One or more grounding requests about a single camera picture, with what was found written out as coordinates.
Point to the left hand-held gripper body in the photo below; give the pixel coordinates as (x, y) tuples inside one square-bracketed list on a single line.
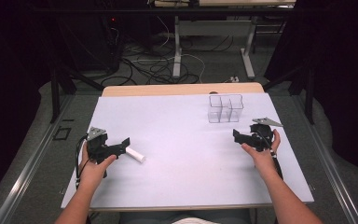
[(97, 146)]

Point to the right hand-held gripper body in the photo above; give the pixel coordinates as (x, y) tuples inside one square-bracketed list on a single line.
[(261, 138)]

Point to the white cylinder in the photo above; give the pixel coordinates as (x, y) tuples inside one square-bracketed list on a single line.
[(135, 154)]

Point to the person's right hand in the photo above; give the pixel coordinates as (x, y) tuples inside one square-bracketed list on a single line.
[(262, 158)]

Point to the person's left hand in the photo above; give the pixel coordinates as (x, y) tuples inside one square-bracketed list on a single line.
[(93, 173)]

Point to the clear plastic compartment organizer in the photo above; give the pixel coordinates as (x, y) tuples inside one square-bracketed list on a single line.
[(225, 108)]

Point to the white power strip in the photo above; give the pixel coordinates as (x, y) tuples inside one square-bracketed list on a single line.
[(231, 79)]

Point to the white table sheet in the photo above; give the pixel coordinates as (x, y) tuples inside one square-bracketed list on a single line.
[(180, 168)]

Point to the black metal stand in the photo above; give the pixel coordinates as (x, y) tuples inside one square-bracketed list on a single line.
[(55, 93), (308, 90)]

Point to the black computer tower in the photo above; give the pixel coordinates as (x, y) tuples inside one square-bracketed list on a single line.
[(110, 43)]

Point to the metal floor rail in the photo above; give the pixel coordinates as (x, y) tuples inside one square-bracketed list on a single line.
[(28, 168), (329, 168)]

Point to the white desk frame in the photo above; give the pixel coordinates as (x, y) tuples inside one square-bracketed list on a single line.
[(177, 46)]

